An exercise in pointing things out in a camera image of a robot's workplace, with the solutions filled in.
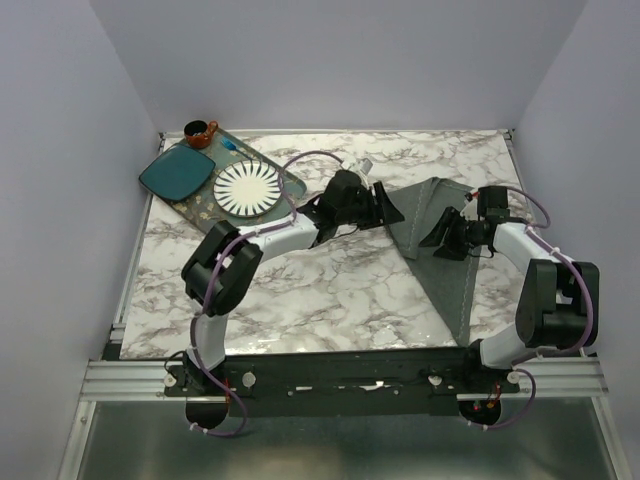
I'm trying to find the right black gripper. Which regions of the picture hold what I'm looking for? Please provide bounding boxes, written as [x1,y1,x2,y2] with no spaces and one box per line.
[419,205,485,262]

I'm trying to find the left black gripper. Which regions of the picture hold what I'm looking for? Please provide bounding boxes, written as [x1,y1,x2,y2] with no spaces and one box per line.
[336,182,405,232]

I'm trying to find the grey cloth napkin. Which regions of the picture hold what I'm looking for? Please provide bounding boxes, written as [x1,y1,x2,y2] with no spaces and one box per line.
[388,177,481,347]

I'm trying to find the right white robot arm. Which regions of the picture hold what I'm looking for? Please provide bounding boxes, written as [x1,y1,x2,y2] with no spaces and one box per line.
[419,185,600,392]

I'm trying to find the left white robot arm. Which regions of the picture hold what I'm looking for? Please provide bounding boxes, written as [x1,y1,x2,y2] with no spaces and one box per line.
[181,170,404,395]

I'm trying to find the white striped round plate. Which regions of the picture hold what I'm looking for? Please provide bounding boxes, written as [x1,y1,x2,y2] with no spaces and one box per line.
[213,160,281,218]

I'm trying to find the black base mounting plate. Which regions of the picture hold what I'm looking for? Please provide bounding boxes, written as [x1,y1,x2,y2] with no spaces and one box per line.
[165,346,519,418]

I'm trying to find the floral rectangular serving tray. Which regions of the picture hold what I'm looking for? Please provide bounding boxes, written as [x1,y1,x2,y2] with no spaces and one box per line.
[164,129,307,233]

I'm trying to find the orange ceramic mug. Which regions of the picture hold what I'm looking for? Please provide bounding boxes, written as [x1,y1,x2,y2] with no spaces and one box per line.
[183,120,218,150]

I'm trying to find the teal square plate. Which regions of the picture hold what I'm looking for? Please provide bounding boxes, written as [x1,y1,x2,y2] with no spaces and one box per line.
[138,144,215,202]

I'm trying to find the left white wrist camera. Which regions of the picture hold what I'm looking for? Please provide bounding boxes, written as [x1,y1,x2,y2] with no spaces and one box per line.
[349,158,373,185]

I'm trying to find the aluminium frame rail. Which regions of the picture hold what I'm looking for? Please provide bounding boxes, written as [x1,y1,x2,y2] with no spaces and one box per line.
[80,361,165,402]

